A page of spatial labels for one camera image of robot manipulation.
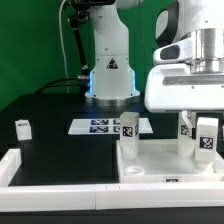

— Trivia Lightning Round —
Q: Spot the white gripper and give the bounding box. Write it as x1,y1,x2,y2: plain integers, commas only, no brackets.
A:
145,63,224,137

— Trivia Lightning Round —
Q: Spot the white square table top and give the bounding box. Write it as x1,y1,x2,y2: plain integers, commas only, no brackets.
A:
116,139,224,183

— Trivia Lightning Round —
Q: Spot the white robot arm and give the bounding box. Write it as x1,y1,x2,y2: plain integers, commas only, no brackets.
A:
72,0,224,114

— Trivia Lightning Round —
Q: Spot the white U-shaped fence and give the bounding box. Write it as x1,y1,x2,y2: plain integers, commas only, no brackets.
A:
0,148,224,212

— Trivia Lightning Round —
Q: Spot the white sheet with tags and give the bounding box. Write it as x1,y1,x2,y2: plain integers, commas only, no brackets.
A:
67,117,154,136

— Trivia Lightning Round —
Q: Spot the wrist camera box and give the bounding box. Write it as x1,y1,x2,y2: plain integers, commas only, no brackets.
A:
153,38,194,65

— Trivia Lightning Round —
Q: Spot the black cable at base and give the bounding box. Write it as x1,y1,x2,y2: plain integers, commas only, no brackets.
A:
34,77,90,95

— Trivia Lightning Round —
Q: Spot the white cable behind robot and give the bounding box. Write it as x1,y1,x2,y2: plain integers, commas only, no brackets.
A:
57,0,70,80

